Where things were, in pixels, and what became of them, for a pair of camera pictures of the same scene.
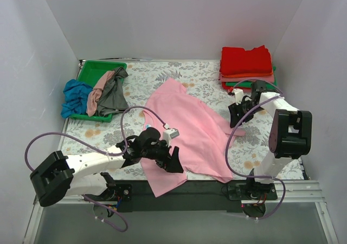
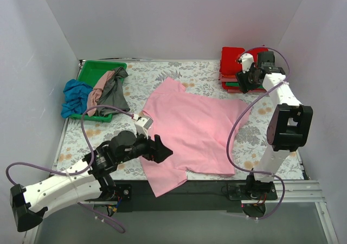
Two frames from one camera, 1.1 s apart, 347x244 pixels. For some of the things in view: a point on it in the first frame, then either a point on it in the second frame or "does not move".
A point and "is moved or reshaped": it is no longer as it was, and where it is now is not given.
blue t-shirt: [76, 94] does not move
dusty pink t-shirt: [94, 96] does not move
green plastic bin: [91, 72] does not move
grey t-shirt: [113, 97] does not move
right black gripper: [242, 109] → [242, 81]
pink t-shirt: [205, 141] is moved or reshaped
